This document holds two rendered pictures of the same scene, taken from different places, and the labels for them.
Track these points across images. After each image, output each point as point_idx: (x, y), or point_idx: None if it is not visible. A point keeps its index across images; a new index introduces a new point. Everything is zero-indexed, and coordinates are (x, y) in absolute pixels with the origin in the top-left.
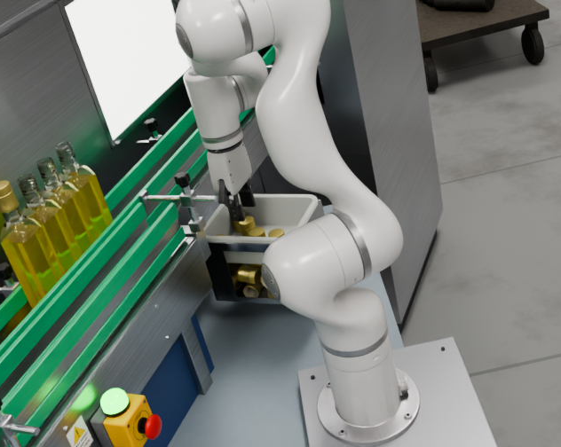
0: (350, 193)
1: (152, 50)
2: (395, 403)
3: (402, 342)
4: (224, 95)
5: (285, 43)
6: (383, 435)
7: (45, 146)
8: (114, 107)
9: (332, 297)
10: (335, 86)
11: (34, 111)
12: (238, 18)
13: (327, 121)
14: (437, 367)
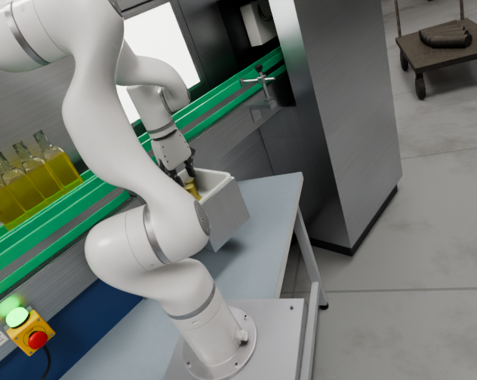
0: (140, 192)
1: None
2: (229, 351)
3: (275, 291)
4: (150, 99)
5: (71, 51)
6: (213, 375)
7: (57, 131)
8: (126, 106)
9: (136, 277)
10: (302, 94)
11: (46, 108)
12: (8, 27)
13: (299, 117)
14: (280, 323)
